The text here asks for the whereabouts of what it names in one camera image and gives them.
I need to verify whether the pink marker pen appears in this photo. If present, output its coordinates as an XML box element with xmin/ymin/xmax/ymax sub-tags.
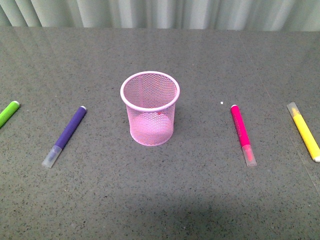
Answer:
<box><xmin>230</xmin><ymin>104</ymin><xmax>257</xmax><ymax>167</ymax></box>

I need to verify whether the pink mesh pen cup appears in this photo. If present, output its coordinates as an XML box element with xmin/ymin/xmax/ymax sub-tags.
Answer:
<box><xmin>120</xmin><ymin>71</ymin><xmax>180</xmax><ymax>146</ymax></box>

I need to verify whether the green marker pen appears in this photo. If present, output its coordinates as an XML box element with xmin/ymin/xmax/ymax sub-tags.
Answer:
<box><xmin>0</xmin><ymin>100</ymin><xmax>20</xmax><ymax>128</ymax></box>

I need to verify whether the yellow marker pen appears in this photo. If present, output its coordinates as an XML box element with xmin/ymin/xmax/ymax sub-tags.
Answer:
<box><xmin>287</xmin><ymin>102</ymin><xmax>320</xmax><ymax>163</ymax></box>

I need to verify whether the purple marker pen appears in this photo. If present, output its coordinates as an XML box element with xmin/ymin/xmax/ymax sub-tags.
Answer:
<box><xmin>41</xmin><ymin>106</ymin><xmax>87</xmax><ymax>169</ymax></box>

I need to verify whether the grey pleated curtain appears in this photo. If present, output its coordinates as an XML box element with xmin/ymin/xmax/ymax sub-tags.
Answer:
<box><xmin>0</xmin><ymin>0</ymin><xmax>320</xmax><ymax>32</ymax></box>

